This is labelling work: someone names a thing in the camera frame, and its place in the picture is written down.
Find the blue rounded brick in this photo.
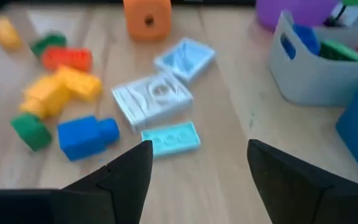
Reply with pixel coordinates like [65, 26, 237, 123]
[280, 22, 322, 60]
[57, 114, 121, 162]

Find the large yellow rounded brick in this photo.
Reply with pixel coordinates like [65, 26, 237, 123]
[19, 74, 73, 119]

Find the white playing card box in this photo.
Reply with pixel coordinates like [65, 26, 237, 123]
[111, 72, 195, 134]

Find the purple plastic bucket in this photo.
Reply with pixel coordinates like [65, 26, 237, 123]
[254, 0, 342, 32]

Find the orange foam die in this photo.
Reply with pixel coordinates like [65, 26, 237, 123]
[122, 0, 173, 42]

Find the red-orange studded brick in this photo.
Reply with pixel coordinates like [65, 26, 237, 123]
[40, 46, 93, 73]

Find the light blue card box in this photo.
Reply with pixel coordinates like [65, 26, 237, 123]
[153, 37, 217, 84]

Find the small green brick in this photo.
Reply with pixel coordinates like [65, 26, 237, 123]
[318, 39, 358, 63]

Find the yellow toy brick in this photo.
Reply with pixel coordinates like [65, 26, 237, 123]
[0, 16, 22, 52]

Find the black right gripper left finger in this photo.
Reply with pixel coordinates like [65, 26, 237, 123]
[50, 140, 154, 224]

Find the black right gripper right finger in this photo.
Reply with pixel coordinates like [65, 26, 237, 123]
[247, 139, 358, 224]

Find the green square brick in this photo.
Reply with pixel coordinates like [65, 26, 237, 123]
[9, 113, 53, 152]

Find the light gray storage bin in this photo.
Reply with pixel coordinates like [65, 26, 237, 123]
[266, 10, 358, 108]

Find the dark green brick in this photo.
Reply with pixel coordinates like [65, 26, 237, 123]
[29, 32, 68, 58]

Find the pale cyan brick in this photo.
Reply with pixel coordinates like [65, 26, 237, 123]
[140, 121, 201, 159]

